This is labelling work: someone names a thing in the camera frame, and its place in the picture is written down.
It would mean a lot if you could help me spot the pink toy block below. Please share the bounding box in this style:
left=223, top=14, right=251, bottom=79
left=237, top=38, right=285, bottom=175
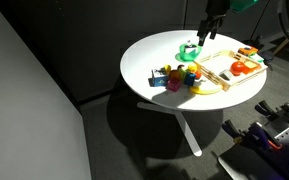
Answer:
left=166, top=77, right=183, bottom=93

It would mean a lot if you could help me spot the shallow wooden box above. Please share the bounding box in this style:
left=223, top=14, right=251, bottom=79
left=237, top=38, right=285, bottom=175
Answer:
left=194, top=49, right=269, bottom=93

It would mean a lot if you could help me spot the gray toy block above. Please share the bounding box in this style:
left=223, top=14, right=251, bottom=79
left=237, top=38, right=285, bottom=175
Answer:
left=218, top=69, right=234, bottom=82

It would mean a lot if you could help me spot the small yellow toy block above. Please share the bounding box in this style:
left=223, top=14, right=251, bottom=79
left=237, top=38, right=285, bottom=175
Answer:
left=163, top=64, right=173, bottom=75

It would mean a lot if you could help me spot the green toy cube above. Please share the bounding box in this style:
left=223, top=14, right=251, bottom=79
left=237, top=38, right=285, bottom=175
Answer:
left=249, top=53, right=266, bottom=64

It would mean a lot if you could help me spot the orange toy ball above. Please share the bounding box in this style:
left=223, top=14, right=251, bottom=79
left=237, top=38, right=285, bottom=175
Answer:
left=168, top=69, right=182, bottom=81

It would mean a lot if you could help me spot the light blue picture block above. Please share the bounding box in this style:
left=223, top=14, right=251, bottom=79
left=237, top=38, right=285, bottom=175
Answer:
left=149, top=68, right=170, bottom=88

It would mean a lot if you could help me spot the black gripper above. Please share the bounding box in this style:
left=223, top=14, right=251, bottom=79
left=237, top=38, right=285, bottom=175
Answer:
left=197, top=13, right=227, bottom=48

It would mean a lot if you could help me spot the green toy cup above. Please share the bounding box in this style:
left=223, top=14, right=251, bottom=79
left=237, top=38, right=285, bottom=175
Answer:
left=174, top=40, right=204, bottom=63

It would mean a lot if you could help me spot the red round toy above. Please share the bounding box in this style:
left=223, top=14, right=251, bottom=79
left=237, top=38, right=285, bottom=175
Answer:
left=229, top=61, right=247, bottom=77

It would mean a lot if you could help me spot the white table base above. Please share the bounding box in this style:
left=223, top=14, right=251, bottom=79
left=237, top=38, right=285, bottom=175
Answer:
left=136, top=100, right=204, bottom=158

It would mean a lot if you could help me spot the dark blue toy block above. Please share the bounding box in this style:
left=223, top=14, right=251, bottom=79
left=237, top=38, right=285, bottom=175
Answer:
left=183, top=72, right=197, bottom=87

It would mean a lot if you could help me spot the orange arch toy block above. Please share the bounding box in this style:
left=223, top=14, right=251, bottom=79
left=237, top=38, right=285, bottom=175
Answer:
left=237, top=46, right=259, bottom=57

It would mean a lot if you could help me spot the yellow toy ball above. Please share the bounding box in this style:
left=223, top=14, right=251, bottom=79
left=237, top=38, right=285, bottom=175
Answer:
left=187, top=62, right=199, bottom=73

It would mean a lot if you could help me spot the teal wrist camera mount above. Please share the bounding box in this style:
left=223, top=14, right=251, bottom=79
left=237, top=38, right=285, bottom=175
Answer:
left=229, top=0, right=260, bottom=14

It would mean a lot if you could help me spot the dark flat base plate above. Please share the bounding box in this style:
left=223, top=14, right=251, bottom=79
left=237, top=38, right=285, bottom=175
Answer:
left=217, top=143, right=287, bottom=180

